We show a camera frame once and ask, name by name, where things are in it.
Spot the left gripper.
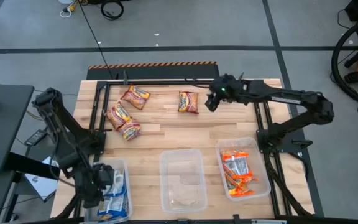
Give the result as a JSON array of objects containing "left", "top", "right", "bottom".
[{"left": 75, "top": 169, "right": 104, "bottom": 209}]

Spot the clear plastic bin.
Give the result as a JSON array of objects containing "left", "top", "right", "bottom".
[
  {"left": 159, "top": 148, "right": 208, "bottom": 214},
  {"left": 83, "top": 157, "right": 133, "bottom": 223},
  {"left": 215, "top": 136, "right": 272, "bottom": 202}
]

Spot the red Maruchan noodle pack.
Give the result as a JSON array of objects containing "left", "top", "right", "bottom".
[
  {"left": 178, "top": 90, "right": 200, "bottom": 114},
  {"left": 106, "top": 101, "right": 132, "bottom": 130},
  {"left": 120, "top": 84, "right": 151, "bottom": 110},
  {"left": 118, "top": 118, "right": 142, "bottom": 142}
]

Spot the white printed sheet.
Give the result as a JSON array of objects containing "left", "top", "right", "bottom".
[{"left": 25, "top": 154, "right": 63, "bottom": 203}]

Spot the black power adapter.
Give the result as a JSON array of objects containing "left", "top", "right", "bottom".
[{"left": 24, "top": 129, "right": 48, "bottom": 147}]

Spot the black hazard-striped floor mat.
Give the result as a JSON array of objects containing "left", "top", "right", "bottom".
[{"left": 86, "top": 61, "right": 220, "bottom": 80}]

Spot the black desk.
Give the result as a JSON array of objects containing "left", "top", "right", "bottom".
[{"left": 0, "top": 83, "right": 35, "bottom": 175}]

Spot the yellow white power strip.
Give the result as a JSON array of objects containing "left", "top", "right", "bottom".
[{"left": 59, "top": 0, "right": 80, "bottom": 18}]

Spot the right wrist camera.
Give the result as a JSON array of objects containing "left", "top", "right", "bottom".
[{"left": 204, "top": 92, "right": 221, "bottom": 112}]

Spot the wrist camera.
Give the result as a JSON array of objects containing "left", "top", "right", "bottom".
[
  {"left": 204, "top": 92, "right": 221, "bottom": 112},
  {"left": 99, "top": 164, "right": 115, "bottom": 187}
]

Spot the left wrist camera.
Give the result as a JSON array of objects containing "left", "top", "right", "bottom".
[{"left": 99, "top": 164, "right": 115, "bottom": 187}]

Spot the black aluminium table frame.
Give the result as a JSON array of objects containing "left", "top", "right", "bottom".
[{"left": 54, "top": 72, "right": 315, "bottom": 224}]

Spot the black floor cable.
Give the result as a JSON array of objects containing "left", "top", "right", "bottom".
[
  {"left": 77, "top": 0, "right": 115, "bottom": 80},
  {"left": 0, "top": 80, "right": 79, "bottom": 96}
]

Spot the black vacuum hose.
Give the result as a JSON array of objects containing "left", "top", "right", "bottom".
[{"left": 331, "top": 14, "right": 358, "bottom": 110}]

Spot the coiled black cable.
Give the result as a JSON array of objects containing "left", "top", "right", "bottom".
[{"left": 100, "top": 0, "right": 125, "bottom": 21}]

